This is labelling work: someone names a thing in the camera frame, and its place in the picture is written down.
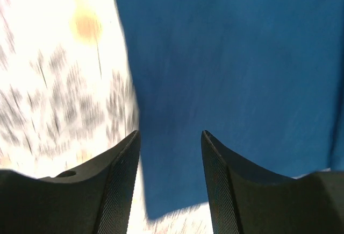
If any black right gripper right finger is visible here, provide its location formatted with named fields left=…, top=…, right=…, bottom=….
left=201, top=131, right=343, bottom=234

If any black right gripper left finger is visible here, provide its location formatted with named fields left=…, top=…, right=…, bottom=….
left=1, top=131, right=140, bottom=233

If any blue printed t shirt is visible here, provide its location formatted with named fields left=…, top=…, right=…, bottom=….
left=117, top=0, right=343, bottom=219

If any floral patterned table mat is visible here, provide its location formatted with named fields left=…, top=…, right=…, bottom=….
left=1, top=0, right=213, bottom=233

